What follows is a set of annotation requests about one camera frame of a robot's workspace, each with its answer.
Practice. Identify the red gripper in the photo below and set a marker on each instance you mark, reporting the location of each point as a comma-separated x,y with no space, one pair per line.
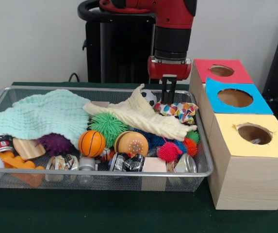
155,70

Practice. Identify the colourful polka dot cloth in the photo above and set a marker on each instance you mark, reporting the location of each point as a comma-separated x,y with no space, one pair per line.
256,141
177,110

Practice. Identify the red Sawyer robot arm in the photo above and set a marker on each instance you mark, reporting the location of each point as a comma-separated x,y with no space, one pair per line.
172,36

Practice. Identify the shallow mesh bin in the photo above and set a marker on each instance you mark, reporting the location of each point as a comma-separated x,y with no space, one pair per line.
104,180

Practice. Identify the wooden box with three holes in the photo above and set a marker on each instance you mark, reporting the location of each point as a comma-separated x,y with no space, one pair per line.
248,182

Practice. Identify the small toy soccer ball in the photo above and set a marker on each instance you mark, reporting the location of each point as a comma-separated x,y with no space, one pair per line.
149,97

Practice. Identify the cream waffle cloth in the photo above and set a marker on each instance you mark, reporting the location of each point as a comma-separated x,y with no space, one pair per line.
148,119

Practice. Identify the hamburger toy ball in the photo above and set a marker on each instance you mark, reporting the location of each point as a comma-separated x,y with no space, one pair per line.
130,144

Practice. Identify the green spiky rubber ball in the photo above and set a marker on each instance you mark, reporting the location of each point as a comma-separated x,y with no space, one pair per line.
104,125

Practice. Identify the crushed silver can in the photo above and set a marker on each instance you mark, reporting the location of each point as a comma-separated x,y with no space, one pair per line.
188,165

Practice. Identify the orange toy basketball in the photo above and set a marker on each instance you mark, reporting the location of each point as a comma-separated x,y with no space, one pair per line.
91,143

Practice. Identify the purple spiky rubber ball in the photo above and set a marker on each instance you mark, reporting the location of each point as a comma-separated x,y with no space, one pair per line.
55,144

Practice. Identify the mint green waffle cloth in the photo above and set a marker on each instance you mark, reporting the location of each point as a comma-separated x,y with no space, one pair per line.
44,114

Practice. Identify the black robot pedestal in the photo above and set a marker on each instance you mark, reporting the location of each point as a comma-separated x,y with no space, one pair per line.
119,60

